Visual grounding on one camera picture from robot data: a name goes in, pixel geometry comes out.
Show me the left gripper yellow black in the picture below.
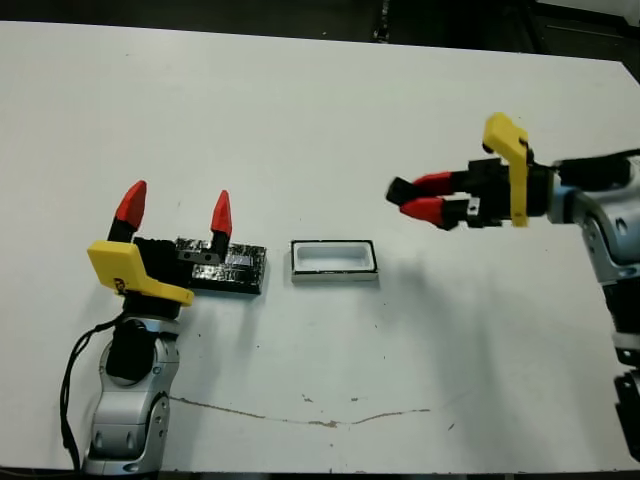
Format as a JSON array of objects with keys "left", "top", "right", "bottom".
[{"left": 87, "top": 179, "right": 233, "bottom": 321}]

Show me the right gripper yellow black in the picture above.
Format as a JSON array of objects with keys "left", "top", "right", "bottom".
[{"left": 399, "top": 112, "right": 556, "bottom": 232}]

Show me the black slim camera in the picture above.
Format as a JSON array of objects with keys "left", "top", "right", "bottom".
[{"left": 384, "top": 176, "right": 420, "bottom": 207}]

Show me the black foil-wrapped box lid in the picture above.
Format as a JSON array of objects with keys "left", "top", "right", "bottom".
[{"left": 174, "top": 236, "right": 269, "bottom": 298}]

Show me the dark floor stand foot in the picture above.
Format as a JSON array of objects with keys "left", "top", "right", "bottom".
[{"left": 372, "top": 0, "right": 393, "bottom": 45}]

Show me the white camera box base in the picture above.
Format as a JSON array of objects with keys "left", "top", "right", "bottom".
[{"left": 290, "top": 238, "right": 380, "bottom": 287}]

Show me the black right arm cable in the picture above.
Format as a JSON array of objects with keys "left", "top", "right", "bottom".
[{"left": 549, "top": 148, "right": 640, "bottom": 174}]

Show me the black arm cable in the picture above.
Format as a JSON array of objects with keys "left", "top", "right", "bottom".
[
  {"left": 549, "top": 148, "right": 640, "bottom": 174},
  {"left": 58, "top": 319, "right": 126, "bottom": 469}
]

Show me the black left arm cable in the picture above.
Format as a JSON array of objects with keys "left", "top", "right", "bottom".
[{"left": 58, "top": 319, "right": 126, "bottom": 469}]

